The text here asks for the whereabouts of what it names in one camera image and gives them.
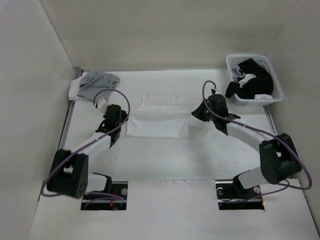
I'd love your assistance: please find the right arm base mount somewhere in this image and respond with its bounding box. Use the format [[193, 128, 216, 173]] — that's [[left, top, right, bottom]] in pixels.
[[216, 181, 265, 211]]

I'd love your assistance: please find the black tank top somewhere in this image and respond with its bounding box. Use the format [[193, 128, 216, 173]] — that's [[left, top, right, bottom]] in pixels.
[[225, 58, 274, 100]]

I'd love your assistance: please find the folded grey tank top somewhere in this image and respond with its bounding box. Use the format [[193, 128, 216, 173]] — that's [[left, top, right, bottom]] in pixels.
[[76, 71, 121, 102]]

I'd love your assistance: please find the folded white tank top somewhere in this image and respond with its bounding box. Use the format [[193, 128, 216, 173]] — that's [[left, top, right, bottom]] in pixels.
[[68, 77, 82, 101]]

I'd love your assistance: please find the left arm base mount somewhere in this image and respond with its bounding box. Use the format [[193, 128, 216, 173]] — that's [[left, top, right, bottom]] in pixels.
[[80, 181, 128, 211]]

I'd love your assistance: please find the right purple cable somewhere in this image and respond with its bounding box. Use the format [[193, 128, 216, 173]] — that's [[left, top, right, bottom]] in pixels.
[[201, 80, 313, 203]]

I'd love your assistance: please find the white plastic laundry basket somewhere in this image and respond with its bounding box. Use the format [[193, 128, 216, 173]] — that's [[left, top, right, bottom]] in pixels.
[[225, 53, 284, 106]]

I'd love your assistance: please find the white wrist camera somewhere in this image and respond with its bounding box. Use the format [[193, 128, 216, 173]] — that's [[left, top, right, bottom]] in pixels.
[[211, 88, 222, 95], [94, 97, 110, 113]]

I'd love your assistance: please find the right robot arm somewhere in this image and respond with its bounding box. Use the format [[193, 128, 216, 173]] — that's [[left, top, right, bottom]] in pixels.
[[191, 94, 302, 198]]

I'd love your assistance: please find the white garment in basket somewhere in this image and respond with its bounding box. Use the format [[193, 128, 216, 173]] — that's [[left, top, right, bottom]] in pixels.
[[254, 94, 273, 101]]

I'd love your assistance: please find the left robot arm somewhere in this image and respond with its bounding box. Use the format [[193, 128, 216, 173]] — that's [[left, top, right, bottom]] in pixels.
[[45, 104, 128, 200]]

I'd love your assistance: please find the grey garment in basket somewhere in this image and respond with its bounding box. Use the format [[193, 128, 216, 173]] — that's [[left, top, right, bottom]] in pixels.
[[231, 66, 246, 82]]

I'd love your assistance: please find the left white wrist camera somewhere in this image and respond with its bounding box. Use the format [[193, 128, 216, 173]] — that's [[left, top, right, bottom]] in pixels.
[[94, 97, 110, 113]]

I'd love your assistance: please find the white tank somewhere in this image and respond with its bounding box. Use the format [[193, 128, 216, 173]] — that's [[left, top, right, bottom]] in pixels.
[[126, 94, 191, 140], [68, 77, 82, 101]]

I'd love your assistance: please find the metal table edge rail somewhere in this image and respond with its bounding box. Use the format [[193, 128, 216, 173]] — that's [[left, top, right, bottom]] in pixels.
[[56, 66, 84, 151]]

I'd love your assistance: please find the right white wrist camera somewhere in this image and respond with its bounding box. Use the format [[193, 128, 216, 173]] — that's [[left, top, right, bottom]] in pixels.
[[211, 88, 222, 95]]

